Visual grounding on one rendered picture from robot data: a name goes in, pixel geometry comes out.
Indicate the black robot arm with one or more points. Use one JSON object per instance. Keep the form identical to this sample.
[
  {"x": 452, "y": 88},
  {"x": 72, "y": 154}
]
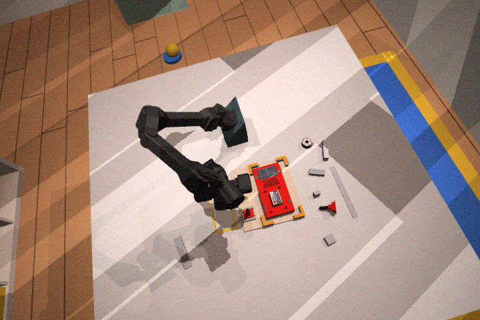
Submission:
[{"x": 194, "y": 176}]

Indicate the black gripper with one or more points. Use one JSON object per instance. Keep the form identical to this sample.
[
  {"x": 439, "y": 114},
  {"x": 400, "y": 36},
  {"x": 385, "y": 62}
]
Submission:
[{"x": 242, "y": 181}]

